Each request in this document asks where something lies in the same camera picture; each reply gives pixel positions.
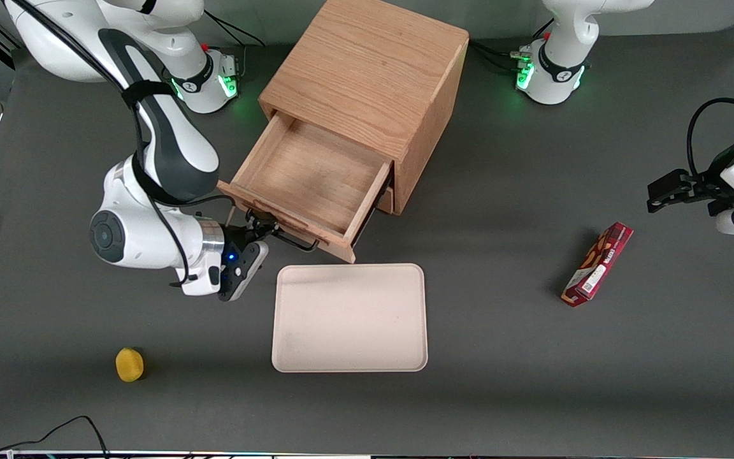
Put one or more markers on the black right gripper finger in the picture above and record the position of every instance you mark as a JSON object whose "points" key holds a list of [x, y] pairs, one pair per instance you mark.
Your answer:
{"points": [[269, 231], [252, 224]]}

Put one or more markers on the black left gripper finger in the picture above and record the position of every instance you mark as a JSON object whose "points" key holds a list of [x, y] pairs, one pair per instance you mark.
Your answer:
{"points": [[656, 205], [721, 208]]}

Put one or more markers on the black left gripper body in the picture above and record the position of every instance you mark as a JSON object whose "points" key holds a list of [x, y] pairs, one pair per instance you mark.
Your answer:
{"points": [[708, 188]]}

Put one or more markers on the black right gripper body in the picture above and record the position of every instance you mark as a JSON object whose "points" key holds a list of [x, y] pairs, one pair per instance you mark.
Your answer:
{"points": [[237, 236]]}

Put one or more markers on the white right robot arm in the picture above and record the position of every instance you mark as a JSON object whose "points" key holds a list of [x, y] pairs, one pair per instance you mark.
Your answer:
{"points": [[169, 146]]}

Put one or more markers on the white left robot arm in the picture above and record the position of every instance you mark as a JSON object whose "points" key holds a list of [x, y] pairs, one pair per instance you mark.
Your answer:
{"points": [[561, 57]]}

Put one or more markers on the oak wooden drawer cabinet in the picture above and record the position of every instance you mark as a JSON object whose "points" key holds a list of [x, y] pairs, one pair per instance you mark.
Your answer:
{"points": [[373, 64]]}

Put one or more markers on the red cookie box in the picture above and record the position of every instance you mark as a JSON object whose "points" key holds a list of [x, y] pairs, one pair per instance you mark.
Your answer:
{"points": [[597, 264]]}

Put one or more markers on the beige plastic tray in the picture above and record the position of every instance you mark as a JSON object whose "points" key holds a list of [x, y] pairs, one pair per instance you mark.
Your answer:
{"points": [[349, 317]]}

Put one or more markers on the yellow lemon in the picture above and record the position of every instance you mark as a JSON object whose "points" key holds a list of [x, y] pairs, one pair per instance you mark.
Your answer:
{"points": [[129, 364]]}

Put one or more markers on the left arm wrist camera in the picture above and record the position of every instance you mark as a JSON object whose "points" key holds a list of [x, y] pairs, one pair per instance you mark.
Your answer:
{"points": [[669, 185]]}

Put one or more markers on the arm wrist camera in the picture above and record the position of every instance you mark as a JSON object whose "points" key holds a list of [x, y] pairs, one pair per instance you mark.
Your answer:
{"points": [[252, 268], [669, 185]]}

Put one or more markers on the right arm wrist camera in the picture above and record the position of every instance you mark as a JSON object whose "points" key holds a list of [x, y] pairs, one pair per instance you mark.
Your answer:
{"points": [[252, 268]]}

